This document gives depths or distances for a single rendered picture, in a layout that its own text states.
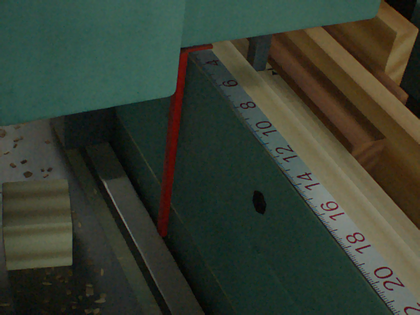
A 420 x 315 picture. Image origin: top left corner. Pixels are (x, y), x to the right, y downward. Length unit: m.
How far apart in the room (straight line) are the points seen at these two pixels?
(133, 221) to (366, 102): 0.19
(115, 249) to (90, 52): 0.23
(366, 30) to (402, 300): 0.20
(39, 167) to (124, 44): 0.28
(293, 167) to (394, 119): 0.07
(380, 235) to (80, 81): 0.14
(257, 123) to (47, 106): 0.11
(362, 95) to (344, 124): 0.02
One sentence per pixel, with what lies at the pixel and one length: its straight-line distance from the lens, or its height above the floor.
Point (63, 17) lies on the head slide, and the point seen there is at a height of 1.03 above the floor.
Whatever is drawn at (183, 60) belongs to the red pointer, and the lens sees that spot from 0.40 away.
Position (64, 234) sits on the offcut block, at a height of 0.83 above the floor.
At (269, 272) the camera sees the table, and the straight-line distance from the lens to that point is 0.37.
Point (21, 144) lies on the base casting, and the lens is 0.58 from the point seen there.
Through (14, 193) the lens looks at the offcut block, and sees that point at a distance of 0.48.
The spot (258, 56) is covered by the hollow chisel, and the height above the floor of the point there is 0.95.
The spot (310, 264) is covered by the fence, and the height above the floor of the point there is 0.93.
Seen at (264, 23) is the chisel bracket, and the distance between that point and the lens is 0.37.
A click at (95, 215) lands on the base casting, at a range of 0.52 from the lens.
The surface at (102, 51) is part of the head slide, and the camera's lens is 0.29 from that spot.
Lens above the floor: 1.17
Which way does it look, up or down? 40 degrees down
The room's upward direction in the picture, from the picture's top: 9 degrees clockwise
